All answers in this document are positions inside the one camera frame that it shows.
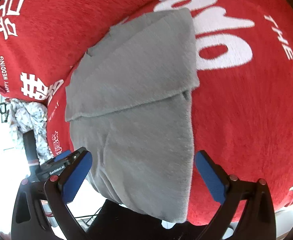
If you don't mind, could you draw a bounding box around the grey knit sweater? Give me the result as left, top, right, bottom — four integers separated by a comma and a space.
65, 9, 199, 223

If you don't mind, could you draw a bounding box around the white floral crumpled quilt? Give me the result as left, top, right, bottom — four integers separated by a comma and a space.
8, 99, 53, 164

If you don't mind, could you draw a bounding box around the person's dark trousers leg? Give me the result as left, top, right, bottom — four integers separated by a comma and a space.
86, 199, 205, 240

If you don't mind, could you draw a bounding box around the red printed bed blanket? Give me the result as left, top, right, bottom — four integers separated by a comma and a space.
47, 0, 293, 225

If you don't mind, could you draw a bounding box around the red printed pillow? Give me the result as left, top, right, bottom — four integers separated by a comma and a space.
0, 0, 212, 103

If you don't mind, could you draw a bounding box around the black cable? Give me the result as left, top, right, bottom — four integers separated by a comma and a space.
74, 213, 100, 227

